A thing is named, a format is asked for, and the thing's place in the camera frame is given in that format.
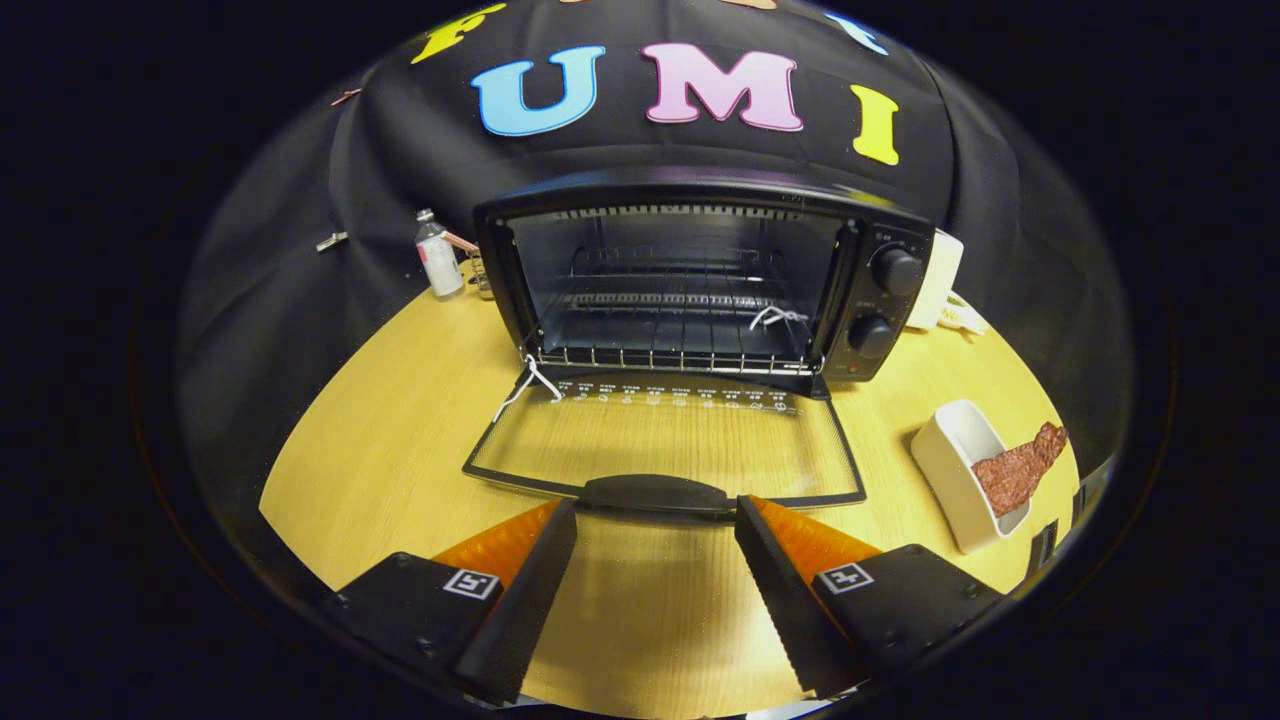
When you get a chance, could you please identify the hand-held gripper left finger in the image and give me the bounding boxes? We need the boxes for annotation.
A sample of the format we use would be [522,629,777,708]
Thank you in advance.
[325,498,579,706]

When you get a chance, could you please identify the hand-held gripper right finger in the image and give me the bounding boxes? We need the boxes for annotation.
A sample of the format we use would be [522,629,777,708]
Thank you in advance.
[735,494,1006,698]

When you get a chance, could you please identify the reddish brown meat slice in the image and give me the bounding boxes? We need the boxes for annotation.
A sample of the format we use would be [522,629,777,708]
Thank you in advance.
[972,422,1069,518]

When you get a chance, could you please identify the black toaster oven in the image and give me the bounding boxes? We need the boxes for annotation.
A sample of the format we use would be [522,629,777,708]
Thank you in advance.
[462,168,937,519]

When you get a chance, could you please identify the white pop-up toaster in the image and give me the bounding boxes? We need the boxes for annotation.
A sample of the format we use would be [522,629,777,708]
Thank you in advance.
[905,228,965,333]

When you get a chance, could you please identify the white rectangular dish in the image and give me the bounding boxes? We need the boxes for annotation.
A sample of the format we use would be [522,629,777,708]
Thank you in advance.
[910,399,1033,555]

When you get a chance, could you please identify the clear plastic bottle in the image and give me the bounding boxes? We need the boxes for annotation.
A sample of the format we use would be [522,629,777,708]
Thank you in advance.
[414,208,466,299]

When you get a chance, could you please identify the black backdrop cloth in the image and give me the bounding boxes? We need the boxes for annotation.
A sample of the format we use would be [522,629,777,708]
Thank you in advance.
[180,0,1131,481]

